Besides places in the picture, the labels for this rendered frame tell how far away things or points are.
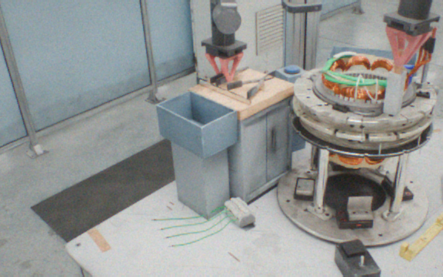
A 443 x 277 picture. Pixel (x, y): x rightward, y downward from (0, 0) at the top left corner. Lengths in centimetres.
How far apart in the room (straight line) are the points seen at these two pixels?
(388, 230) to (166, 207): 56
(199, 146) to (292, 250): 32
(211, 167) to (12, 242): 161
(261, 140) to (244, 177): 10
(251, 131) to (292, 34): 47
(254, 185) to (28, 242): 154
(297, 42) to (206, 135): 60
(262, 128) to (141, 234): 40
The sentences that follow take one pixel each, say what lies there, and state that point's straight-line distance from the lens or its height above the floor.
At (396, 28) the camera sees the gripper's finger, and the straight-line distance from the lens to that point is 94.
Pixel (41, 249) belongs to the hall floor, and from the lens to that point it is 245.
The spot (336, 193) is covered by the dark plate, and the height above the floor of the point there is 78.
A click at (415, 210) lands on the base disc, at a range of 124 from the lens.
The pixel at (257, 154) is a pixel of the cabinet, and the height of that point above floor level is 92.
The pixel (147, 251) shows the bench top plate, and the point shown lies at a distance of 113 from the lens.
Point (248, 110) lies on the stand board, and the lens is 108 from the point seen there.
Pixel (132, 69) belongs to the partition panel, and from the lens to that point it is 346.
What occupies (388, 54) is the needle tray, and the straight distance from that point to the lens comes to 146.
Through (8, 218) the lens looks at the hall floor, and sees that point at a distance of 274.
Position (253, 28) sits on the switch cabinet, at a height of 52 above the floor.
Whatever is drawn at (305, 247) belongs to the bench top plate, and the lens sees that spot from 112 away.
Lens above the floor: 155
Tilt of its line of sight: 31 degrees down
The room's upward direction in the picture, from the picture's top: 3 degrees counter-clockwise
